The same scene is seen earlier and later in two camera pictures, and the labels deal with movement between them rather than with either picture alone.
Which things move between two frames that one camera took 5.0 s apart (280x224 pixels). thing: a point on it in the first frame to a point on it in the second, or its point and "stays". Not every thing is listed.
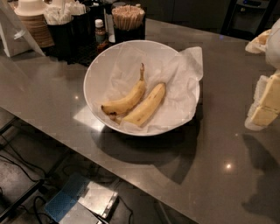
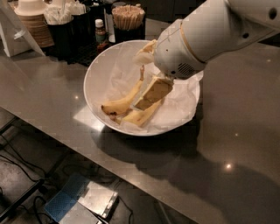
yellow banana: [122, 104] stays
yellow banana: [143, 112] stays
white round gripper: [274, 46] to [174, 53]
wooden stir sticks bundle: [128, 17] stays
